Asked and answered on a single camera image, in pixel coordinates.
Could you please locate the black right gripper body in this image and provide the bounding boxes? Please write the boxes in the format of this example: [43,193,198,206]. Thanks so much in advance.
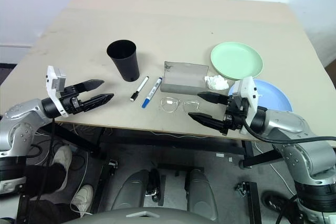
[224,94,250,133]

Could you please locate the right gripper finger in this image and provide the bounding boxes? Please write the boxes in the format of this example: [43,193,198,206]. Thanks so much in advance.
[196,91,229,104]
[187,112,227,133]

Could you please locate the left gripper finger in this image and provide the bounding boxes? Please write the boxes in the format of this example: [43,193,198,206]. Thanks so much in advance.
[82,93,115,111]
[78,79,106,94]

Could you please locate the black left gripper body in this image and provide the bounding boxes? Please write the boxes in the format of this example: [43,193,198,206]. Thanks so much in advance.
[58,83,89,116]

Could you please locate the white tissue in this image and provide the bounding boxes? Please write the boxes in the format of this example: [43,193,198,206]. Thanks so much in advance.
[204,75,229,90]

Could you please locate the grey translucent glasses case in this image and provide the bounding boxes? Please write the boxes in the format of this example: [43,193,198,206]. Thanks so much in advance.
[160,60,209,96]

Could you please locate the light blue plate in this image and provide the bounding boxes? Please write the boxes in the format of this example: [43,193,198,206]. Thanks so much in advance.
[227,79,293,113]

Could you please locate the clear frame eyeglasses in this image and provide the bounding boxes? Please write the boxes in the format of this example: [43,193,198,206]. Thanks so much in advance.
[159,97,200,116]

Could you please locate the white marker with black cap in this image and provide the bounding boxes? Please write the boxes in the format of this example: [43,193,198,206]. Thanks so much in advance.
[129,76,150,102]

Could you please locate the black plastic cup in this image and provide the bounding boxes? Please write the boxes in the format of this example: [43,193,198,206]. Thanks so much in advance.
[106,39,140,82]

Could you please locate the light green plate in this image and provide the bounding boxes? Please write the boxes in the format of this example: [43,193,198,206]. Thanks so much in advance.
[209,41,264,81]

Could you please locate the white marker with blue cap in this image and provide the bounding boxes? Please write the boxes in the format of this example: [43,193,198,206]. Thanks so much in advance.
[141,77,163,109]

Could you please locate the white sneaker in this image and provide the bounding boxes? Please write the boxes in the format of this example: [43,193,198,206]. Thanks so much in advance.
[51,144,74,193]
[70,184,95,215]

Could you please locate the grey rounded leg shell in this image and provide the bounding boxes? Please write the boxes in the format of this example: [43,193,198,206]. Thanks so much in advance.
[114,168,162,210]
[186,168,219,222]

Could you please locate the dark trouser leg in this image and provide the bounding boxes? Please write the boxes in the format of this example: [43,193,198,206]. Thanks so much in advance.
[15,199,87,224]
[22,163,68,196]

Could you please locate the black caster wheel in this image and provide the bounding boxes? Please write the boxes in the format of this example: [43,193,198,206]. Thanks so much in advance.
[262,191,287,220]

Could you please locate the grey torso cover with notch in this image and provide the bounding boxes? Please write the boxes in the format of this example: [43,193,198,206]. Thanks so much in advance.
[62,206,190,224]

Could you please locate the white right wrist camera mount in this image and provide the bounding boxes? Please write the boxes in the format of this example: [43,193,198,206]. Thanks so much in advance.
[232,76,260,134]

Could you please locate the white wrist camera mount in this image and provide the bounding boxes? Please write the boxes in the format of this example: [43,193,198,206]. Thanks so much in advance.
[46,65,69,118]
[232,76,260,134]

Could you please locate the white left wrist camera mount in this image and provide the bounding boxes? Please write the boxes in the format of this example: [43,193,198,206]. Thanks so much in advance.
[46,65,69,118]

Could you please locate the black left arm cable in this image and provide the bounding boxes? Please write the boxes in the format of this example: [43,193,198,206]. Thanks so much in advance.
[36,116,56,204]

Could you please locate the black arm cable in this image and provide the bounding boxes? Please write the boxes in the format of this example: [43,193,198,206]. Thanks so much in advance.
[243,119,336,143]
[36,116,56,204]

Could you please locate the black table frame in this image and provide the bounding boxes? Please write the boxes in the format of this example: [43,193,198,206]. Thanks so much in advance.
[41,123,284,169]

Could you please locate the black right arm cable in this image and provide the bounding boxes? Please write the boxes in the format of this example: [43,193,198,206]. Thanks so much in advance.
[243,119,336,143]

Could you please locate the white floor cable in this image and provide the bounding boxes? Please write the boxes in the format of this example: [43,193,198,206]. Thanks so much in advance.
[254,142,298,196]

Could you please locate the black floor frame bar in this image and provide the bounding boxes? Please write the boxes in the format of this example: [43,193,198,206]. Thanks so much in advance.
[90,159,119,213]
[235,181,263,224]

